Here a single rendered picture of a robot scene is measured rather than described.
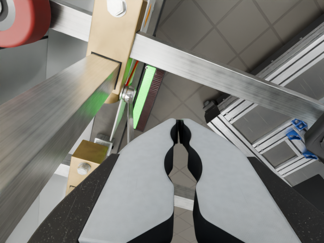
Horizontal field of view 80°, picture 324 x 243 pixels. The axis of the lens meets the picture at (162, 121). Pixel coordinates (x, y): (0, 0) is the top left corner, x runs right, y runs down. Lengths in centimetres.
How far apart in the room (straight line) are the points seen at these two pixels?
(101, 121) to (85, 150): 15
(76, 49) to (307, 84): 99
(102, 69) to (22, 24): 8
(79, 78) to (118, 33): 9
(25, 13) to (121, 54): 10
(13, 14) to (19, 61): 25
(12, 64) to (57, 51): 12
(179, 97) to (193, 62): 95
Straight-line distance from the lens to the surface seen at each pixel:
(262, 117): 113
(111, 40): 25
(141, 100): 45
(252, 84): 29
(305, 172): 150
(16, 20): 25
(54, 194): 90
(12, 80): 50
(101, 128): 52
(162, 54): 26
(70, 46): 55
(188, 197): 41
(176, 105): 123
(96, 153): 37
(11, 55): 48
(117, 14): 24
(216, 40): 115
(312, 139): 24
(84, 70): 20
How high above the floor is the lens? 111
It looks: 60 degrees down
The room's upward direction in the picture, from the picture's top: 176 degrees counter-clockwise
